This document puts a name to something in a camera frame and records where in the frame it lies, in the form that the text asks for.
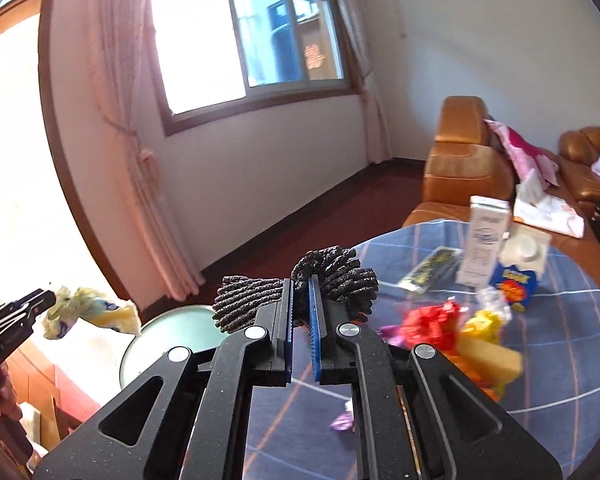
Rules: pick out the dark yellow flat packet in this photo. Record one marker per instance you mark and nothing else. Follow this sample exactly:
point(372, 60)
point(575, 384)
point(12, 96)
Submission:
point(433, 268)

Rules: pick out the red wrapper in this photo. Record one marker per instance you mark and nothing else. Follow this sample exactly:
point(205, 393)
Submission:
point(436, 325)

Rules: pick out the brown leather sofa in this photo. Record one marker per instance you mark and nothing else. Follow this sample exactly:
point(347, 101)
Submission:
point(578, 151)

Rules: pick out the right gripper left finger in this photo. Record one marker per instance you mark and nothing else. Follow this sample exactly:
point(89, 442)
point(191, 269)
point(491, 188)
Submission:
point(259, 355)

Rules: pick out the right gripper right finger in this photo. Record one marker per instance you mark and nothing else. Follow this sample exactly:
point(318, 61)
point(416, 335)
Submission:
point(345, 353)

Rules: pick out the cardboard box with tissue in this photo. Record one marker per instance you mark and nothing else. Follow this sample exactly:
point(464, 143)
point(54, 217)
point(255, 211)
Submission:
point(46, 424)

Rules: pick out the pink curtain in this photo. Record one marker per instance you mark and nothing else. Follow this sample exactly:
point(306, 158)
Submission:
point(116, 33)
point(377, 135)

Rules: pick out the mint green trash bin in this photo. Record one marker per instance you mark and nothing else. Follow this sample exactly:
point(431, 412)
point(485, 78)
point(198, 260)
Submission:
point(190, 326)

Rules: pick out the tall white carton box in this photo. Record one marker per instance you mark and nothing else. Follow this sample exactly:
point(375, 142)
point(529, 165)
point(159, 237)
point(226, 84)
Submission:
point(488, 223)

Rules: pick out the window with brown frame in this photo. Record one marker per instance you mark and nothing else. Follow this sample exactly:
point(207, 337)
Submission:
point(212, 59)

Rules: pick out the yellow white wrapper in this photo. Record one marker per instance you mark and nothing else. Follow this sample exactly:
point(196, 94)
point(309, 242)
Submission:
point(91, 306)

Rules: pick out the purple foil wrapper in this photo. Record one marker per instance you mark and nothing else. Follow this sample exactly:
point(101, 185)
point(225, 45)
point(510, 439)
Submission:
point(345, 421)

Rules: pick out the left pink curtain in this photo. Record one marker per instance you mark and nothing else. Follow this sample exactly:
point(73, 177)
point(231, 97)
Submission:
point(116, 33)

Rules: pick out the black knitted cloth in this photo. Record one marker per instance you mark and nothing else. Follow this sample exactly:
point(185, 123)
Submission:
point(341, 277)

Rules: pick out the right pink curtain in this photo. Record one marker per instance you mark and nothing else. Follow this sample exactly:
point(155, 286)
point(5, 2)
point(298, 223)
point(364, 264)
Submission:
point(377, 135)

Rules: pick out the left hand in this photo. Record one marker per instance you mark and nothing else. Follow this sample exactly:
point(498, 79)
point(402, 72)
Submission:
point(8, 397)

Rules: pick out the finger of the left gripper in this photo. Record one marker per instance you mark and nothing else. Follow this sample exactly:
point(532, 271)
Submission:
point(25, 310)

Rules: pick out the white tissue pack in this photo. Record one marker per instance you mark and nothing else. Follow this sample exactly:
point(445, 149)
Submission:
point(534, 207)

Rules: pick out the blue plaid tablecloth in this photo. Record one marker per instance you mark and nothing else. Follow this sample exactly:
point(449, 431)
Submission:
point(557, 397)

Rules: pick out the yellow sponge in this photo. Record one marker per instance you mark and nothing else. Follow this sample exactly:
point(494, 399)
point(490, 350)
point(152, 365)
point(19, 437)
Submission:
point(497, 365)

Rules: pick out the orange leather armchair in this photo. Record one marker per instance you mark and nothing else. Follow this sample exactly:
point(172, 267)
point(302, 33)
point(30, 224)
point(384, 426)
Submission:
point(461, 163)

